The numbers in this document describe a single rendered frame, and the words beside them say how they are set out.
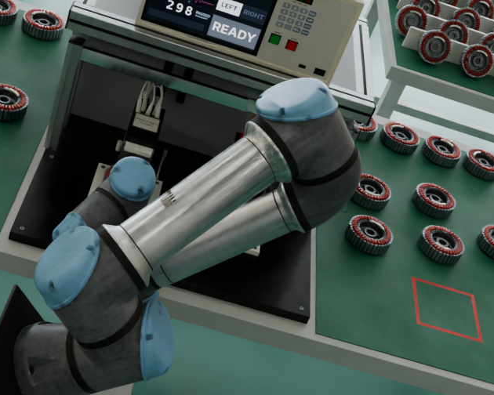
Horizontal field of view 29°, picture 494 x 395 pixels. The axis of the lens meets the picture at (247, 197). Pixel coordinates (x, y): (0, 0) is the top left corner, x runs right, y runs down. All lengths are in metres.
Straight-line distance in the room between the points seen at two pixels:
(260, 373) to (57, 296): 1.61
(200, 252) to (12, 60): 1.08
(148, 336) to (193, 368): 1.42
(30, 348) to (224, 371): 1.42
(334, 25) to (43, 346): 0.91
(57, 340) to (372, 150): 1.36
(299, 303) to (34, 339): 0.68
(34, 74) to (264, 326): 0.93
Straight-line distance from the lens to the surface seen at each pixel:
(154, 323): 1.45
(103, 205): 1.54
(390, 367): 2.03
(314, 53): 2.02
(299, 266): 2.09
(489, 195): 2.71
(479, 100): 3.24
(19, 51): 2.53
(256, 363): 2.94
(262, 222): 1.54
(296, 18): 1.98
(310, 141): 1.43
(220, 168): 1.42
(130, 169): 1.55
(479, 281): 2.37
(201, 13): 1.99
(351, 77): 2.13
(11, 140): 2.21
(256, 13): 1.98
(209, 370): 2.87
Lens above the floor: 2.05
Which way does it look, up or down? 35 degrees down
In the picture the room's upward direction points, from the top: 22 degrees clockwise
